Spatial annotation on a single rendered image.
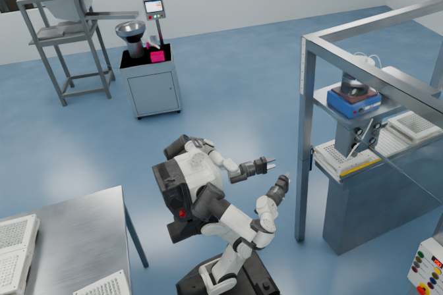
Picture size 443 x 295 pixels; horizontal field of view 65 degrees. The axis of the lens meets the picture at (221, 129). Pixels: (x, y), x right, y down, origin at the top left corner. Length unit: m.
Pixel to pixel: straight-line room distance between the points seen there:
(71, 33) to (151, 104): 1.47
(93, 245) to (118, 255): 0.18
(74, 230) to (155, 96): 2.48
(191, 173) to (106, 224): 0.74
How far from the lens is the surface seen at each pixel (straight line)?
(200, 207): 1.58
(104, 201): 2.36
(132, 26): 4.56
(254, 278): 2.62
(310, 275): 2.87
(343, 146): 2.01
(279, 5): 7.14
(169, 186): 1.66
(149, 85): 4.33
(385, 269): 3.00
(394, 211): 3.03
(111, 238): 2.15
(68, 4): 4.93
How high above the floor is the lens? 2.46
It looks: 36 degrees down
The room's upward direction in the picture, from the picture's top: 7 degrees counter-clockwise
